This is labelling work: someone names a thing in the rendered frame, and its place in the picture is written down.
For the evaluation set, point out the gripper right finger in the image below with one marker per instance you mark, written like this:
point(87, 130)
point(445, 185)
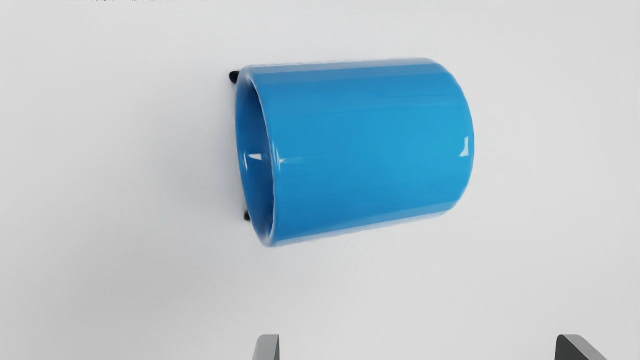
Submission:
point(577, 350)

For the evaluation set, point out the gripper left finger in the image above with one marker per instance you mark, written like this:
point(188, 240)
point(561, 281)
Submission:
point(267, 348)

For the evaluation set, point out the blue glossy mug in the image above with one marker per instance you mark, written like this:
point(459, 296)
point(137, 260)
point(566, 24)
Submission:
point(360, 150)

